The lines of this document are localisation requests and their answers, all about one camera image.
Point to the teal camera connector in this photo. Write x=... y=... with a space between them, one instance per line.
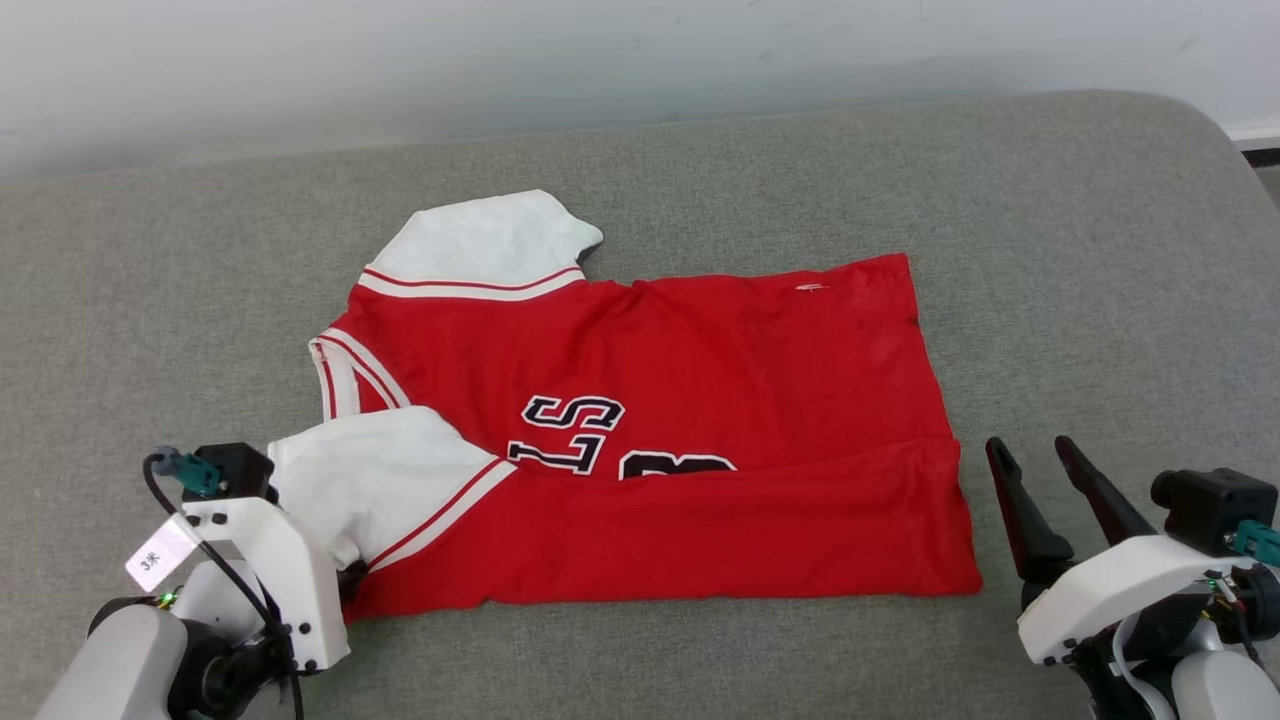
x=195 y=472
x=1260 y=543

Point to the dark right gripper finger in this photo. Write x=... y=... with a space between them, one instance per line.
x=1025 y=525
x=1100 y=495

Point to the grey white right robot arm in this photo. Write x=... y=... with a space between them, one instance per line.
x=1220 y=690

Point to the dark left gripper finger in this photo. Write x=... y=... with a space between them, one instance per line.
x=352 y=582

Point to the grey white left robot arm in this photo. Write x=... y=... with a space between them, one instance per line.
x=110 y=660

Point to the teal left camera connector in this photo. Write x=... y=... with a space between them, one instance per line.
x=195 y=472

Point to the grey fabric sofa cushion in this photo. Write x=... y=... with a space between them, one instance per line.
x=640 y=180

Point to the teal right camera connector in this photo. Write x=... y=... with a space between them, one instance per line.
x=1260 y=543

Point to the red and white jersey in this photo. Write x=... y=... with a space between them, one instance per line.
x=700 y=400

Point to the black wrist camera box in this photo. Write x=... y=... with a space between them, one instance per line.
x=235 y=470
x=1210 y=505

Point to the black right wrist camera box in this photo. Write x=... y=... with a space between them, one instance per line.
x=1210 y=505

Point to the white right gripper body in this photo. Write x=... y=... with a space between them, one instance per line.
x=1110 y=590

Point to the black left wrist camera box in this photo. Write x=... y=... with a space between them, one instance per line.
x=235 y=470

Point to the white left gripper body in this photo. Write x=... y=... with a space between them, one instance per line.
x=285 y=570

